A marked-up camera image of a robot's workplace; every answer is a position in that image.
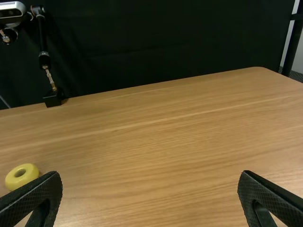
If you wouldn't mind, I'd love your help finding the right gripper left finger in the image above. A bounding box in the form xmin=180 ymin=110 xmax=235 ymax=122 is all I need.
xmin=0 ymin=170 xmax=63 ymax=227

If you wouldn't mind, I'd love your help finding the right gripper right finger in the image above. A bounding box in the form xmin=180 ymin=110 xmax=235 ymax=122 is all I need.
xmin=237 ymin=170 xmax=303 ymax=227

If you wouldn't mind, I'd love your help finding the black clamp stand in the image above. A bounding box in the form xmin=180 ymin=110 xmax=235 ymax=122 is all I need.
xmin=0 ymin=4 xmax=68 ymax=108

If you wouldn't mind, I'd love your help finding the yellow ring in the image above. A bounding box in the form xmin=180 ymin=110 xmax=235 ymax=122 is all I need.
xmin=5 ymin=163 xmax=40 ymax=192

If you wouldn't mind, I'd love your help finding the silver mounted camera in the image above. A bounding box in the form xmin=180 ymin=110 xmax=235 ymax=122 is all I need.
xmin=0 ymin=0 xmax=27 ymax=25

